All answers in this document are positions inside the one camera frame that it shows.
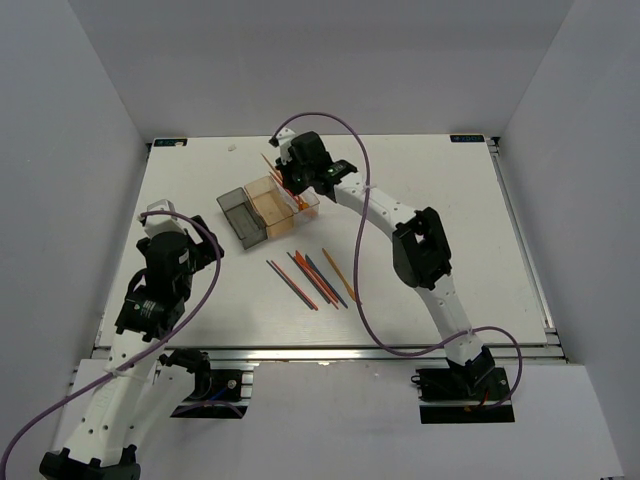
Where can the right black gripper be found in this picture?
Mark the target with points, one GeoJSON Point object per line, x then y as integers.
{"type": "Point", "coordinates": [285, 173]}

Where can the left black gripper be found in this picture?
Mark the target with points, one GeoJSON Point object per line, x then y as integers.
{"type": "Point", "coordinates": [203, 250]}

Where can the red plastic fork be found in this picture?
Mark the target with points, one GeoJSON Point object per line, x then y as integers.
{"type": "Point", "coordinates": [300, 204]}

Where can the orange plastic fork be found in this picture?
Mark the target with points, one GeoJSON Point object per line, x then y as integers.
{"type": "Point", "coordinates": [304, 200]}

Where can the orange plastic knife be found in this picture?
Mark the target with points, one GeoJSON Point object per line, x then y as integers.
{"type": "Point", "coordinates": [350, 290]}

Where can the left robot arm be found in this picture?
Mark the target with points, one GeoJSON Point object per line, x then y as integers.
{"type": "Point", "coordinates": [121, 411]}

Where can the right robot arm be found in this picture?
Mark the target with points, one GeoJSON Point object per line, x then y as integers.
{"type": "Point", "coordinates": [421, 255]}

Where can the clear transparent container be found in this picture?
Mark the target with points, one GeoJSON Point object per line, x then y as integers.
{"type": "Point", "coordinates": [304, 206]}

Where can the orange transparent container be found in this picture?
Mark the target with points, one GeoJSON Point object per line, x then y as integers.
{"type": "Point", "coordinates": [269, 202]}

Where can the grey transparent container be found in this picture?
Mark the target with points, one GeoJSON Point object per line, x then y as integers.
{"type": "Point", "coordinates": [243, 218]}

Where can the red plastic knife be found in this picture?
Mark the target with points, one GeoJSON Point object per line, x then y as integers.
{"type": "Point", "coordinates": [316, 277]}

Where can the blue plastic knife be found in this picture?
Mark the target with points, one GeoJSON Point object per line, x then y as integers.
{"type": "Point", "coordinates": [325, 280]}

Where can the left blue table label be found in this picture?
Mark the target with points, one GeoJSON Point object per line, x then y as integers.
{"type": "Point", "coordinates": [170, 142]}

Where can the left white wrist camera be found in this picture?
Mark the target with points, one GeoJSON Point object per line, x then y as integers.
{"type": "Point", "coordinates": [154, 225]}

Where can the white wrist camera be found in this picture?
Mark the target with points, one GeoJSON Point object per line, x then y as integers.
{"type": "Point", "coordinates": [154, 225]}
{"type": "Point", "coordinates": [282, 141]}

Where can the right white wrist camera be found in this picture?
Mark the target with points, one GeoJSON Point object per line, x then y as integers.
{"type": "Point", "coordinates": [282, 141]}

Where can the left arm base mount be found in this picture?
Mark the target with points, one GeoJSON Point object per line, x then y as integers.
{"type": "Point", "coordinates": [216, 393]}

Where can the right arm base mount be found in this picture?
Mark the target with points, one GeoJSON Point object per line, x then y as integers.
{"type": "Point", "coordinates": [446, 400]}

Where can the aluminium front rail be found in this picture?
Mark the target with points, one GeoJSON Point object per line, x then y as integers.
{"type": "Point", "coordinates": [546, 352]}

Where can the aluminium rail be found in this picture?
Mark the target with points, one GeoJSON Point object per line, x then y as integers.
{"type": "Point", "coordinates": [546, 352]}
{"type": "Point", "coordinates": [551, 332]}

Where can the aluminium right rail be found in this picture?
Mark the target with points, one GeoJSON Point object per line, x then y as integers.
{"type": "Point", "coordinates": [551, 332]}

